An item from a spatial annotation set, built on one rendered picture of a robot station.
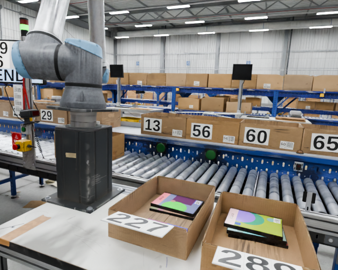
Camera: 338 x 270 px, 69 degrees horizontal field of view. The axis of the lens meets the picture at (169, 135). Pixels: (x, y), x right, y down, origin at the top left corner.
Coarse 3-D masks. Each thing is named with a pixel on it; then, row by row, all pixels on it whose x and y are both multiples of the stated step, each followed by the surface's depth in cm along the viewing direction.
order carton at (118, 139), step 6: (114, 132) 186; (54, 138) 170; (114, 138) 171; (120, 138) 178; (54, 144) 171; (114, 144) 171; (120, 144) 179; (114, 150) 172; (120, 150) 180; (114, 156) 173; (120, 156) 181
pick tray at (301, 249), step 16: (224, 192) 100; (224, 208) 101; (240, 208) 99; (256, 208) 97; (272, 208) 94; (288, 208) 92; (208, 224) 74; (288, 224) 93; (304, 224) 77; (208, 240) 75; (224, 240) 82; (240, 240) 82; (288, 240) 84; (304, 240) 75; (208, 256) 65; (272, 256) 75; (288, 256) 75; (304, 256) 72
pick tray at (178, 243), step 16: (160, 176) 115; (144, 192) 105; (160, 192) 116; (176, 192) 113; (192, 192) 110; (208, 192) 107; (112, 208) 83; (128, 208) 94; (144, 208) 102; (208, 208) 95; (112, 224) 81; (176, 224) 90; (192, 224) 75; (128, 240) 80; (144, 240) 77; (160, 240) 75; (176, 240) 73; (192, 240) 77; (176, 256) 74
